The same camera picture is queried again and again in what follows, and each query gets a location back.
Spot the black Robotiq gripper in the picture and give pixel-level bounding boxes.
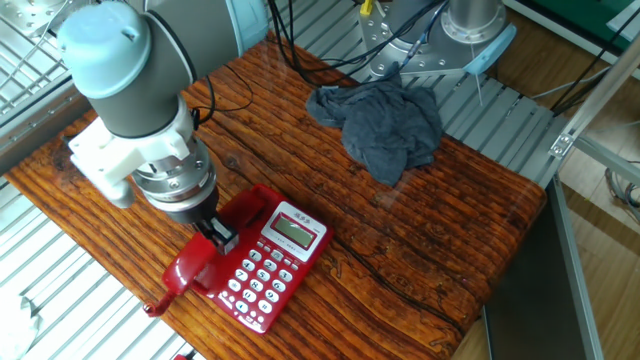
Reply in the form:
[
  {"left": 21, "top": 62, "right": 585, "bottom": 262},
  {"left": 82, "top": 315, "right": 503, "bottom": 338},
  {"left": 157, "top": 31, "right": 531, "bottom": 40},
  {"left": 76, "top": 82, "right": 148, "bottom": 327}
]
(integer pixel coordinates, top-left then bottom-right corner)
[{"left": 164, "top": 187, "right": 240, "bottom": 256}]

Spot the red telephone handset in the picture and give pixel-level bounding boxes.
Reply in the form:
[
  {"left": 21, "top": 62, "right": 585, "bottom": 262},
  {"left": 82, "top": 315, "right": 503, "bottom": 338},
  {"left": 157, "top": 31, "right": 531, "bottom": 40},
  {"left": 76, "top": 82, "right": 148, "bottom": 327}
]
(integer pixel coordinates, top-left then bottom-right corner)
[{"left": 161, "top": 183, "right": 274, "bottom": 296}]

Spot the red telephone cord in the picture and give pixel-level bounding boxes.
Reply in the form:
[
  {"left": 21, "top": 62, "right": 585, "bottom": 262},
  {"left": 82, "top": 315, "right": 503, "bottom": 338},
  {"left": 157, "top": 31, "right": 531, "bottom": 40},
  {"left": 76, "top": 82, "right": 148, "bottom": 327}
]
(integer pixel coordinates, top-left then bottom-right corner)
[{"left": 143, "top": 289, "right": 179, "bottom": 319}]

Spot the red telephone base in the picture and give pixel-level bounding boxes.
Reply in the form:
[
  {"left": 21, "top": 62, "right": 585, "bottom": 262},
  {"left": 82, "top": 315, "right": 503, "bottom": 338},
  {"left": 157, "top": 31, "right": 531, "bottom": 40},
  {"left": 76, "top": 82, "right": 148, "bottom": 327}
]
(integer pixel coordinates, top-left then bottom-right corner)
[{"left": 192, "top": 187, "right": 335, "bottom": 335}]

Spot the dark grey crumpled cloth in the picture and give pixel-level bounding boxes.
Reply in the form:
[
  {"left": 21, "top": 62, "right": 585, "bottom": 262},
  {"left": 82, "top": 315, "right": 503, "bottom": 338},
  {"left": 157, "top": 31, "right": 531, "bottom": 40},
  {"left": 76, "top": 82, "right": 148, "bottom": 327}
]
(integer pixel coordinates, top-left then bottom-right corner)
[{"left": 305, "top": 62, "right": 444, "bottom": 188}]

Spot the white crumpled cloth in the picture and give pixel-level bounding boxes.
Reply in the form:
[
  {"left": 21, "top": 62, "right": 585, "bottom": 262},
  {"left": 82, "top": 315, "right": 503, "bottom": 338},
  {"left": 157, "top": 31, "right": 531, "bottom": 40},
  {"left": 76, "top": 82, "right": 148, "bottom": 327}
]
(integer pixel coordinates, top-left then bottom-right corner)
[{"left": 0, "top": 294, "right": 41, "bottom": 360}]

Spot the silver robot mounting plate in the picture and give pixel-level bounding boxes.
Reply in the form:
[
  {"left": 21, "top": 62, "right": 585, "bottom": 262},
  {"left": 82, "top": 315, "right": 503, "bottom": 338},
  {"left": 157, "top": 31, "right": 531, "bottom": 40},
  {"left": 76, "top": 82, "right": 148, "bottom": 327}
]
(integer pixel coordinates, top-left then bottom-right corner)
[{"left": 358, "top": 2, "right": 481, "bottom": 84}]

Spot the white zip tie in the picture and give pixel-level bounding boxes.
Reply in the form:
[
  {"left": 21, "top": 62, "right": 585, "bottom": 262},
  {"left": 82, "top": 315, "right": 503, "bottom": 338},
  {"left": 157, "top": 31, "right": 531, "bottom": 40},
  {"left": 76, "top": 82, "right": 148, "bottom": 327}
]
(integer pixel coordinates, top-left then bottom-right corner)
[{"left": 469, "top": 42, "right": 485, "bottom": 107}]

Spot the dark grey flat panel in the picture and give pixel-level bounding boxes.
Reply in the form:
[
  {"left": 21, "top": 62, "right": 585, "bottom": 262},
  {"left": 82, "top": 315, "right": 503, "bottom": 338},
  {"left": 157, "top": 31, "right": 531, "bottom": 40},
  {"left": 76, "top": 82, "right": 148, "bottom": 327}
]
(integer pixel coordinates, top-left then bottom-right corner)
[{"left": 482, "top": 179, "right": 606, "bottom": 360}]

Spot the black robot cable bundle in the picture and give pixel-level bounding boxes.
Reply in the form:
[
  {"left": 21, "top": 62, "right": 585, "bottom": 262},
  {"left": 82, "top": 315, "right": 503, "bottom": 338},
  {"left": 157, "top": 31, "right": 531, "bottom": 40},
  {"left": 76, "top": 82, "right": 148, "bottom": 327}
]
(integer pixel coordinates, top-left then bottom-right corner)
[{"left": 192, "top": 0, "right": 446, "bottom": 126}]

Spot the white wire mesh rack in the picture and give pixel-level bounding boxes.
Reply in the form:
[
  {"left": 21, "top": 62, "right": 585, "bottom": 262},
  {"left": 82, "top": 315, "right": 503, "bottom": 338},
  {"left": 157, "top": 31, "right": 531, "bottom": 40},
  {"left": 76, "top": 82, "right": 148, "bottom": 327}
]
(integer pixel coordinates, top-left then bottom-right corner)
[{"left": 0, "top": 0, "right": 76, "bottom": 116}]

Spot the aluminium extrusion frame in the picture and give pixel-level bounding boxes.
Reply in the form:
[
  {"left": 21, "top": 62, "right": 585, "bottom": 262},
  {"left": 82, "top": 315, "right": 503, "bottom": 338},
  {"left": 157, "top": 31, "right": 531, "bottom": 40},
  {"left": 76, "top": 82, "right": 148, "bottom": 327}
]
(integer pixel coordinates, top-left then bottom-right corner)
[{"left": 548, "top": 29, "right": 640, "bottom": 186}]

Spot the grey floor cable bundle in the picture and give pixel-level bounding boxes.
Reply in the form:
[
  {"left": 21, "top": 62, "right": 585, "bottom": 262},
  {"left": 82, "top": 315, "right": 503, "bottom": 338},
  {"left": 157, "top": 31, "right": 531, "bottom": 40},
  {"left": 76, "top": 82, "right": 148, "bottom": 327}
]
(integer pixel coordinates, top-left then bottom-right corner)
[{"left": 603, "top": 167, "right": 640, "bottom": 221}]

